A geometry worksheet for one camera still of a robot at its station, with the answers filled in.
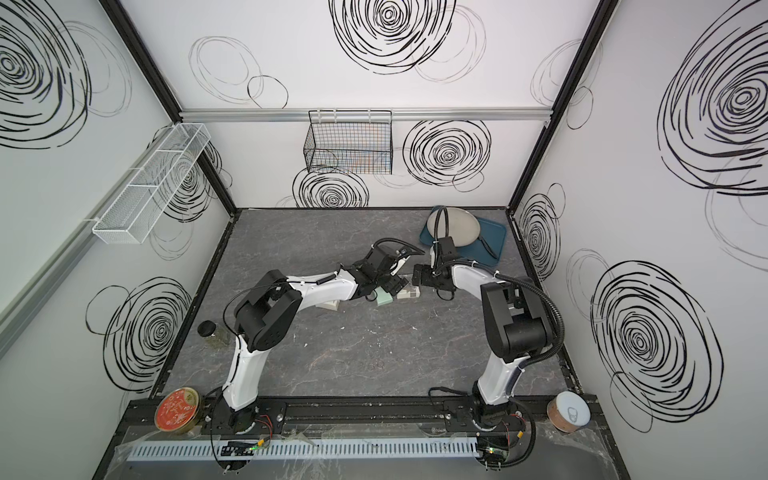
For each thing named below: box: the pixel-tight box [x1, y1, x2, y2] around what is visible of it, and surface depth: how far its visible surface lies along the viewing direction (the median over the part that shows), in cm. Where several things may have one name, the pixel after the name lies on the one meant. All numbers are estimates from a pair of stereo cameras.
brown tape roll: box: [547, 390, 592, 433], surface depth 72 cm
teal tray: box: [419, 206, 506, 265], surface depth 113 cm
